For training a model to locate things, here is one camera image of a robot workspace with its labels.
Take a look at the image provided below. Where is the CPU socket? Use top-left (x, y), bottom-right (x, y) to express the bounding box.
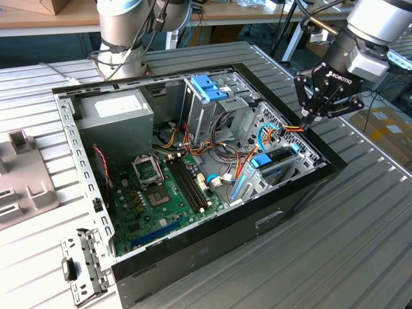
top-left (146, 187), bottom-right (173, 209)

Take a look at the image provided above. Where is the yellow orange wire pair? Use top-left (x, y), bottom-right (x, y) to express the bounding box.
top-left (160, 124), bottom-right (180, 149)

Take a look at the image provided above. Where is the large flat cardboard sheet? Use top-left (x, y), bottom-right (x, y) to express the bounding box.
top-left (304, 19), bottom-right (332, 65)

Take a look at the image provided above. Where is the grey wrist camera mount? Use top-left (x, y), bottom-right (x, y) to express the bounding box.
top-left (346, 41), bottom-right (391, 84)

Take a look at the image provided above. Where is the white plug blue wire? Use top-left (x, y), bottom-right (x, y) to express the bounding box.
top-left (207, 173), bottom-right (233, 188)

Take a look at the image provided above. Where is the orange black wire bundle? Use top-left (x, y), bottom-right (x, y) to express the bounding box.
top-left (182, 121), bottom-right (260, 181)

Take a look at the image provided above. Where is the labelled cardboard box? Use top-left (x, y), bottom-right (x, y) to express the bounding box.
top-left (349, 108), bottom-right (412, 168)

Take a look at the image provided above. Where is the grey parts rack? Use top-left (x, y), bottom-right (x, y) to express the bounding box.
top-left (0, 130), bottom-right (61, 231)

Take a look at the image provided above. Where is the metal expansion card latch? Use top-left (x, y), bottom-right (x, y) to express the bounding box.
top-left (60, 227), bottom-right (117, 306)

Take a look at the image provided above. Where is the metal socket cover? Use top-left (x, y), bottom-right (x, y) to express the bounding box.
top-left (131, 153), bottom-right (164, 191)

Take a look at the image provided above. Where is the grey power supply unit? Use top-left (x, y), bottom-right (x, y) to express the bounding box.
top-left (75, 88), bottom-right (155, 168)

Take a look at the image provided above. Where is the blue drive cage bracket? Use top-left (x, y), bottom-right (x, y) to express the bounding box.
top-left (190, 74), bottom-right (227, 102)

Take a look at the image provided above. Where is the black open PC case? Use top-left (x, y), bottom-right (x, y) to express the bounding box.
top-left (51, 62), bottom-right (348, 309)

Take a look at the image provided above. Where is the blue expansion slot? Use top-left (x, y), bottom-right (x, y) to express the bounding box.
top-left (130, 216), bottom-right (185, 248)

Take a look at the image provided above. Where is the wooden desk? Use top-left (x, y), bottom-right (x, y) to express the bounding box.
top-left (0, 0), bottom-right (389, 62)

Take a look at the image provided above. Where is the red twisted fan wire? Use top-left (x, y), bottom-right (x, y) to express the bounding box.
top-left (92, 144), bottom-right (114, 197)

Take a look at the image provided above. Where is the metal drive cage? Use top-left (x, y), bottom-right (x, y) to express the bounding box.
top-left (180, 72), bottom-right (260, 145)

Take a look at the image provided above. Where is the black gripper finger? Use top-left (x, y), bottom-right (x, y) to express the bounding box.
top-left (309, 93), bottom-right (366, 129)
top-left (294, 76), bottom-right (323, 129)

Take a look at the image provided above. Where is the blue data wire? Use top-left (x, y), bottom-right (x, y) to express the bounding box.
top-left (257, 124), bottom-right (279, 152)

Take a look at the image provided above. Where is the metal slatted shelf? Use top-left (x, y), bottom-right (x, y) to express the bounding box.
top-left (310, 24), bottom-right (412, 94)

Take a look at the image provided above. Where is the metal disk bay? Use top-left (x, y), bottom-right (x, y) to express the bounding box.
top-left (227, 141), bottom-right (323, 205)

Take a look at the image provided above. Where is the green motherboard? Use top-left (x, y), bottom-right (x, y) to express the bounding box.
top-left (112, 151), bottom-right (227, 258)

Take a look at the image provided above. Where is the black RAM slot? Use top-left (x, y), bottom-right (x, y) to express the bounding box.
top-left (179, 154), bottom-right (212, 207)
top-left (172, 157), bottom-right (204, 212)
top-left (176, 156), bottom-right (207, 210)
top-left (169, 158), bottom-right (200, 213)

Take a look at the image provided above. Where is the black cable brass plug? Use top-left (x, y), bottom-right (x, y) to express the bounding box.
top-left (295, 0), bottom-right (342, 38)

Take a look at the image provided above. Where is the small cardboard box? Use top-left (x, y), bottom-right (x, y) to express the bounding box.
top-left (32, 0), bottom-right (70, 16)

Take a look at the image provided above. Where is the orange yellow power wire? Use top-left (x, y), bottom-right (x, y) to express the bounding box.
top-left (236, 124), bottom-right (305, 181)

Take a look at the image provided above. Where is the thin locking lever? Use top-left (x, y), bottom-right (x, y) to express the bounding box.
top-left (154, 154), bottom-right (165, 184)

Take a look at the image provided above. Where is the hard disk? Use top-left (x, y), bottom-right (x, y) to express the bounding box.
top-left (230, 144), bottom-right (303, 201)

